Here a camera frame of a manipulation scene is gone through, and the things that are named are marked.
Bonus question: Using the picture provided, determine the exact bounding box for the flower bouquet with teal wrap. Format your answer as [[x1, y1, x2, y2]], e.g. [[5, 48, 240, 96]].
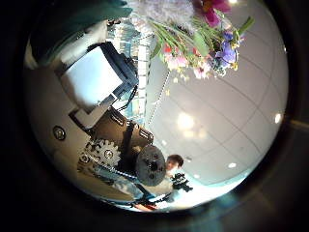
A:
[[30, 0, 256, 81]]

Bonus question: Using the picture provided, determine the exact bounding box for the person in patterned black shirt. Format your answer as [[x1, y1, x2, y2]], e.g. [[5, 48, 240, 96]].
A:
[[160, 154, 195, 204]]

